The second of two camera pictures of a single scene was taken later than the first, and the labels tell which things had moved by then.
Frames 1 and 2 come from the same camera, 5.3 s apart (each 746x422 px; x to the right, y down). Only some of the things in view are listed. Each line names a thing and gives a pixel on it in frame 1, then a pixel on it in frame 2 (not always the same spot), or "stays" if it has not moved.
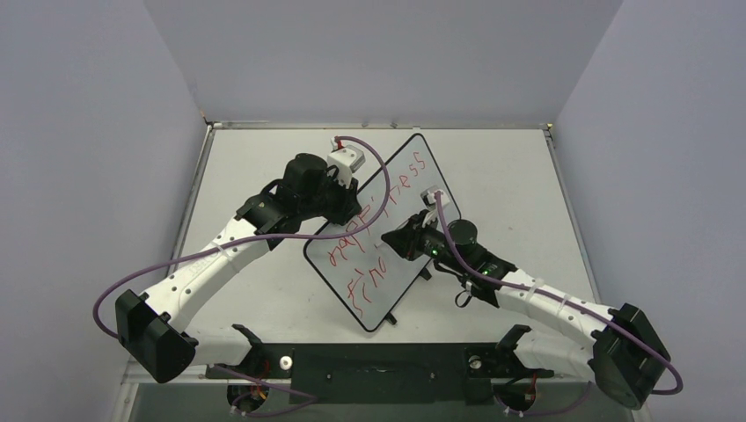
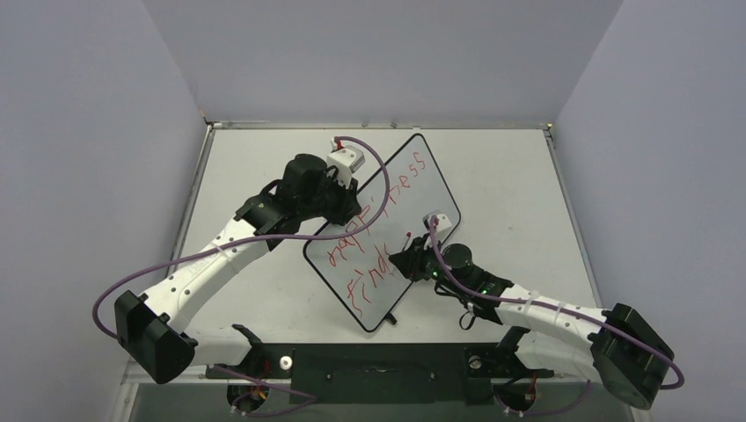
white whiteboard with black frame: [369, 276] stays
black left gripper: [348, 207] stays
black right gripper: [412, 240] -> [412, 261]
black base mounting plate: [381, 374] stays
